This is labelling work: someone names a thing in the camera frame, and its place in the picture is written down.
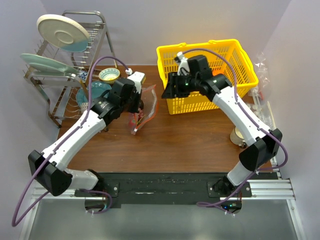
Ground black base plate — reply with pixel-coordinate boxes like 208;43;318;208
74;171;280;210

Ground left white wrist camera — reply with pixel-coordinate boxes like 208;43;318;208
127;71;146;94

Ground yellow plastic basket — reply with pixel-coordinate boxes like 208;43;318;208
156;38;259;115

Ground pale green plate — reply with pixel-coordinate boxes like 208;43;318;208
20;53;78;75

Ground metal dish rack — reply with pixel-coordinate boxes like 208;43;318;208
20;10;115;128

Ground clear zip top bag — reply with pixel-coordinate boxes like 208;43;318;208
128;84;158;135

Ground teal patterned bowl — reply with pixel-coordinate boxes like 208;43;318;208
98;67;121;85

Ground white and blue plate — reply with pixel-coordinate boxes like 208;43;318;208
36;14;91;53

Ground clear plastic bag pile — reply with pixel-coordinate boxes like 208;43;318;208
249;52;276;129

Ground teal scalloped plate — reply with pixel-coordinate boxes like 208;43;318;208
75;81;112;107

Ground blue patterned small dish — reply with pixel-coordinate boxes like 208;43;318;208
78;70;88;82

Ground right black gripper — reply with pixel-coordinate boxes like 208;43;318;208
162;71;200;99

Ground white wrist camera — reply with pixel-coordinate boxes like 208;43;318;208
127;71;146;94
174;51;190;76

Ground red grape bunch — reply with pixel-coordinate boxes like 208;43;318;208
132;109;145;125

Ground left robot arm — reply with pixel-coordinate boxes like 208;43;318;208
28;72;146;197

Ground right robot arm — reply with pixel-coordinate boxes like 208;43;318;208
161;52;282;197

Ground aluminium rail frame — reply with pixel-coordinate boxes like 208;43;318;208
20;173;306;240

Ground cream ceramic mug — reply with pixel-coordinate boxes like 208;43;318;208
230;127;247;149

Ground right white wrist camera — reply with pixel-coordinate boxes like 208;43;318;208
174;51;190;76

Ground orange fruit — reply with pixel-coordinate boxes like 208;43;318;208
212;70;224;76

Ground patterned cup in rack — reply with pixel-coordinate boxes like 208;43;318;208
80;102;88;113

